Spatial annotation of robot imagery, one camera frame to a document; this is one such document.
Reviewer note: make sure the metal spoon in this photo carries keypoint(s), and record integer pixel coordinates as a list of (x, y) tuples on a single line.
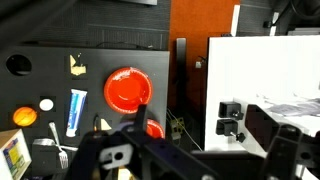
[(43, 142)]

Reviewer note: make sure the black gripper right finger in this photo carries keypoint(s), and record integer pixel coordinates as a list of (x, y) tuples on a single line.
[(290, 153)]

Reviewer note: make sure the white board platform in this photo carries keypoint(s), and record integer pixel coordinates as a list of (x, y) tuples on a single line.
[(260, 66)]

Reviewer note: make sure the red plastic bowl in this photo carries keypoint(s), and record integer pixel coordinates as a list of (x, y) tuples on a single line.
[(128, 90), (156, 130)]

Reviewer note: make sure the tan triangular paper scrap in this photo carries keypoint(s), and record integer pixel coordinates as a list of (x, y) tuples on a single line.
[(106, 126)]

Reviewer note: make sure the blue white toothpaste tube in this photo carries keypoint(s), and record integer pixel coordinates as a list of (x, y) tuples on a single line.
[(76, 111)]

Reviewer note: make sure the tan tape scrap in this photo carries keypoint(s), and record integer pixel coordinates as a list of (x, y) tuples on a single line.
[(77, 69)]

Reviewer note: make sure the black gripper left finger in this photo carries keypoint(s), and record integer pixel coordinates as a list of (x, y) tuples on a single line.
[(150, 156)]

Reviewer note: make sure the orange ball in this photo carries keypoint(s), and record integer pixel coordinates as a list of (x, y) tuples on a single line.
[(25, 116)]

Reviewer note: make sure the white ball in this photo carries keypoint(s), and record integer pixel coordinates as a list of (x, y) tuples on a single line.
[(46, 105)]

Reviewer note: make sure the black clamp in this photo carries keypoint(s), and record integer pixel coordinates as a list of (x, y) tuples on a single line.
[(229, 110), (226, 127)]

